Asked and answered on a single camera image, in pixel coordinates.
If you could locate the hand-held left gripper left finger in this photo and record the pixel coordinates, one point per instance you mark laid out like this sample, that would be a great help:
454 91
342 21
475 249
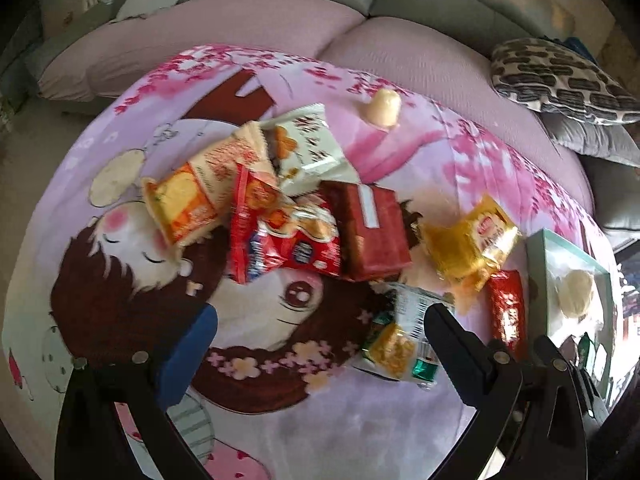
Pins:
192 350

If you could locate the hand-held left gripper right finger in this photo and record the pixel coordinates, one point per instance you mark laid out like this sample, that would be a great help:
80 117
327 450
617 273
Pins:
450 350

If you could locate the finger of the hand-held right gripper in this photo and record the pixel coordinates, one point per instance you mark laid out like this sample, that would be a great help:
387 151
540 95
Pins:
592 402

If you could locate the green snack packet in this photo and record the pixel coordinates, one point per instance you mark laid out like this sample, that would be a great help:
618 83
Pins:
592 357

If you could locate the clear green-edged cake packet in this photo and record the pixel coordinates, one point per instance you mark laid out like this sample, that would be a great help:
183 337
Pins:
400 345

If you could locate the narrow red snack packet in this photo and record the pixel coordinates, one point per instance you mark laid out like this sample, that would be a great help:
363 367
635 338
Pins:
507 310

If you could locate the yellow snack packet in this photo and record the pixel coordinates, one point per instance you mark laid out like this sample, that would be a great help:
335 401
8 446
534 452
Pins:
465 245

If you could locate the teal shallow cardboard box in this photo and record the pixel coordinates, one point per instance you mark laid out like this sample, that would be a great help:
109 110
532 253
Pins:
550 260

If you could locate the red glossy chips packet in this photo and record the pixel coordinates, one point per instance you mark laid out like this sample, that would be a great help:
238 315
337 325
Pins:
280 245

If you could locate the orange cream cake roll packet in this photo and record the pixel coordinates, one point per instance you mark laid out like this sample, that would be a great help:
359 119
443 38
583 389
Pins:
195 200

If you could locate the printed cartoon blanket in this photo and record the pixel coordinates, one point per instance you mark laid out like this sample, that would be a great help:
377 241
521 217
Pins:
300 410

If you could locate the large red snack packet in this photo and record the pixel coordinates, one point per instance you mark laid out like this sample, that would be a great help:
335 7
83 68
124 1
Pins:
375 230

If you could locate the white snack packet orange print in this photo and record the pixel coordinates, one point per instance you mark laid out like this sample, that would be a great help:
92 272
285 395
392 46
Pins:
310 145

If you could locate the small white bun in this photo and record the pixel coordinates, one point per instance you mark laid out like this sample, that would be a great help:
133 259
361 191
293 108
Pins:
382 107

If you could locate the grey pillow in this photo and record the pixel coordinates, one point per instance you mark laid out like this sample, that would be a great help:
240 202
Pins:
595 140

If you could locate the black white patterned pillow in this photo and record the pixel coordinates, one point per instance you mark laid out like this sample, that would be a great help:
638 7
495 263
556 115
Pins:
555 80

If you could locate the pink sofa cover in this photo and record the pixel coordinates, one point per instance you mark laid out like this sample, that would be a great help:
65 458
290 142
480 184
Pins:
200 35

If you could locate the blue cloth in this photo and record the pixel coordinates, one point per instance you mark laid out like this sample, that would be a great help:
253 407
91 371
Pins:
580 47

